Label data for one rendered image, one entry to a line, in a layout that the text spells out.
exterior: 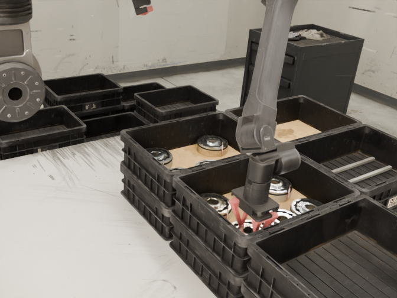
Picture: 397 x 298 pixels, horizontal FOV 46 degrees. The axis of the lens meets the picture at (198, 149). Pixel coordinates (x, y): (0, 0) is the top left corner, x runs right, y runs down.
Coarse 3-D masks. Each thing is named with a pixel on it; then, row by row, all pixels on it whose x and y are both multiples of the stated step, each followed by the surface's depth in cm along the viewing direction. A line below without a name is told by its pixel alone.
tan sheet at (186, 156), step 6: (174, 150) 153; (180, 150) 153; (186, 150) 154; (192, 150) 154; (228, 150) 156; (234, 150) 157; (174, 156) 149; (180, 156) 150; (186, 156) 150; (192, 156) 150; (198, 156) 151; (204, 156) 151; (222, 156) 152; (228, 156) 152; (174, 162) 146; (180, 162) 146; (186, 162) 146; (192, 162) 147
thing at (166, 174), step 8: (216, 112) 159; (224, 112) 160; (176, 120) 150; (184, 120) 151; (232, 120) 155; (136, 128) 142; (144, 128) 143; (120, 136) 140; (128, 136) 137; (128, 144) 136; (136, 144) 133; (136, 152) 132; (144, 152) 129; (144, 160) 129; (152, 160) 125; (216, 160) 128; (224, 160) 128; (152, 168) 126; (160, 168) 122; (192, 168) 123; (168, 176) 120
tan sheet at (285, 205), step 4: (292, 188) 138; (292, 192) 135; (296, 192) 136; (228, 196) 131; (232, 196) 131; (292, 196) 133; (296, 196) 134; (300, 196) 134; (304, 196) 134; (288, 200) 131; (292, 200) 131; (280, 204) 129; (284, 204) 129; (288, 204) 130; (280, 208) 127; (284, 208) 128; (288, 208) 128; (232, 212) 124; (240, 212) 124; (232, 216) 122; (240, 216) 122; (248, 216) 123; (232, 220) 121; (236, 220) 121
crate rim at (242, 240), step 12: (300, 156) 134; (204, 168) 124; (216, 168) 125; (312, 168) 130; (180, 180) 117; (336, 180) 124; (180, 192) 116; (192, 192) 112; (192, 204) 112; (204, 204) 108; (324, 204) 113; (336, 204) 113; (216, 216) 104; (300, 216) 107; (228, 228) 101; (264, 228) 102; (240, 240) 99
